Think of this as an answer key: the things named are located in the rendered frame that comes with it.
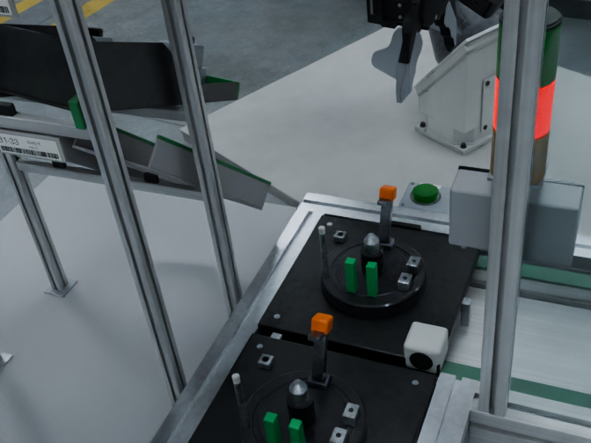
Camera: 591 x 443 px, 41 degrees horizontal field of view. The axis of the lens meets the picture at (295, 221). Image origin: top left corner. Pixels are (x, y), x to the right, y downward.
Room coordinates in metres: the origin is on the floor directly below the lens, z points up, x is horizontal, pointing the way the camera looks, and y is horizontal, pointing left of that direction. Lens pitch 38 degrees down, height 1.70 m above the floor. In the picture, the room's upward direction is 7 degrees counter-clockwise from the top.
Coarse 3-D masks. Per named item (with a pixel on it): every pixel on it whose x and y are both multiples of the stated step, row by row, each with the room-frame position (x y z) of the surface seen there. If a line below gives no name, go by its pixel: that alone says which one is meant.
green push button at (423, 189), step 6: (420, 186) 0.98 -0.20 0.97; (426, 186) 0.98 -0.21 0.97; (432, 186) 0.98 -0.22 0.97; (414, 192) 0.97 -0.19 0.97; (420, 192) 0.97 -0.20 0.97; (426, 192) 0.97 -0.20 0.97; (432, 192) 0.96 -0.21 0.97; (438, 192) 0.97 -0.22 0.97; (414, 198) 0.97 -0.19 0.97; (420, 198) 0.96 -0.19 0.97; (426, 198) 0.96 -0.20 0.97; (432, 198) 0.95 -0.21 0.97
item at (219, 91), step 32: (0, 32) 0.83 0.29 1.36; (32, 32) 0.80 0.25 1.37; (0, 64) 0.82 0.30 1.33; (32, 64) 0.79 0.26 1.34; (64, 64) 0.77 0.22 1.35; (128, 64) 0.80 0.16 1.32; (160, 64) 0.84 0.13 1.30; (32, 96) 0.78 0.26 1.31; (64, 96) 0.75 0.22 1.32; (128, 96) 0.79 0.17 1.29; (160, 96) 0.83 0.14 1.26; (224, 96) 0.92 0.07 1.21
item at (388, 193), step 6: (384, 186) 0.86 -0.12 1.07; (390, 186) 0.86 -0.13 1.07; (396, 186) 0.86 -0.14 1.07; (384, 192) 0.85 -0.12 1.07; (390, 192) 0.85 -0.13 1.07; (396, 192) 0.86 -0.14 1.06; (384, 198) 0.85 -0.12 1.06; (390, 198) 0.84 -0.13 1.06; (378, 204) 0.83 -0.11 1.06; (384, 204) 0.83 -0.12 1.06; (390, 204) 0.84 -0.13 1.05; (384, 210) 0.84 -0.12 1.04; (390, 210) 0.84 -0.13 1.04; (384, 216) 0.84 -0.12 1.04; (390, 216) 0.84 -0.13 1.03; (384, 222) 0.84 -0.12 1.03; (390, 222) 0.84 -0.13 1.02; (384, 228) 0.84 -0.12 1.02; (390, 228) 0.84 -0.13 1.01; (384, 234) 0.83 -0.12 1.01; (384, 240) 0.83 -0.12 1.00
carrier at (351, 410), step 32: (256, 352) 0.68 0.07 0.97; (288, 352) 0.68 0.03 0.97; (224, 384) 0.64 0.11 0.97; (256, 384) 0.63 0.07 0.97; (288, 384) 0.61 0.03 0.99; (320, 384) 0.60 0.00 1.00; (352, 384) 0.61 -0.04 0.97; (384, 384) 0.61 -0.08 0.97; (416, 384) 0.60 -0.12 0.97; (224, 416) 0.59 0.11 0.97; (256, 416) 0.57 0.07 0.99; (288, 416) 0.56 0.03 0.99; (320, 416) 0.56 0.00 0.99; (352, 416) 0.54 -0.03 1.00; (384, 416) 0.56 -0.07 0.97; (416, 416) 0.56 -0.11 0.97
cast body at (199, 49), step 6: (192, 36) 0.97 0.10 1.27; (162, 42) 0.96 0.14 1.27; (168, 42) 0.96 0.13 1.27; (168, 48) 0.95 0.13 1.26; (198, 48) 0.97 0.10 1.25; (198, 54) 0.96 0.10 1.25; (198, 60) 0.96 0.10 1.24; (198, 66) 0.96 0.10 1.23; (204, 72) 0.97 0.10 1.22; (204, 78) 0.97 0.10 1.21
